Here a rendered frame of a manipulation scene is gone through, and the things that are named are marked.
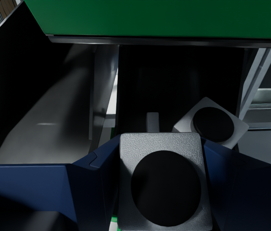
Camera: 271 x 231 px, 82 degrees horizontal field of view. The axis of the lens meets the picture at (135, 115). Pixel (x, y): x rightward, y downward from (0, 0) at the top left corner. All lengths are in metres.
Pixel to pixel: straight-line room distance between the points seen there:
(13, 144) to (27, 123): 0.03
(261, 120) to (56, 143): 0.98
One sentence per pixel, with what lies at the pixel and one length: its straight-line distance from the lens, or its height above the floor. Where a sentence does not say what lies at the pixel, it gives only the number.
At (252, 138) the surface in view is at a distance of 1.09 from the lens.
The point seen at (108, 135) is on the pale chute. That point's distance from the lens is 0.28.
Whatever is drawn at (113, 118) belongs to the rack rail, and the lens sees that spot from 0.21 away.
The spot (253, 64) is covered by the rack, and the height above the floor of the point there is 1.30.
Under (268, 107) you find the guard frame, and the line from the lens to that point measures 1.14.
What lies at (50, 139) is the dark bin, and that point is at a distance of 0.21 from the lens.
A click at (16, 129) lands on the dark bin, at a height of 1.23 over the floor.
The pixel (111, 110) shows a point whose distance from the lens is 0.91.
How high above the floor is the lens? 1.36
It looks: 36 degrees down
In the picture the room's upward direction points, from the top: straight up
